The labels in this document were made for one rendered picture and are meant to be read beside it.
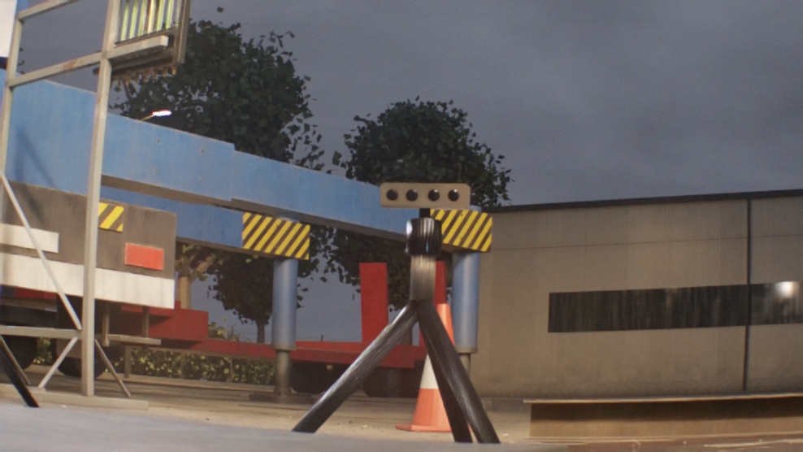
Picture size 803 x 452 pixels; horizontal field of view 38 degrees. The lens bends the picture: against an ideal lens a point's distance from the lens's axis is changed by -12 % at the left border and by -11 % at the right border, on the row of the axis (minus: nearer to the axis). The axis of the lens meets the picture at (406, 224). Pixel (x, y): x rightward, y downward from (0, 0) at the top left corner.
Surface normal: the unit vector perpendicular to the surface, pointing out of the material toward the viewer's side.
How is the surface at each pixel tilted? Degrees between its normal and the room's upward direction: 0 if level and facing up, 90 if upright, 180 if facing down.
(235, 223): 90
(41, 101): 90
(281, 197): 90
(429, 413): 80
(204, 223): 90
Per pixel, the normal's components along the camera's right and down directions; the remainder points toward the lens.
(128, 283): 0.83, -0.04
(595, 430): -0.47, -0.13
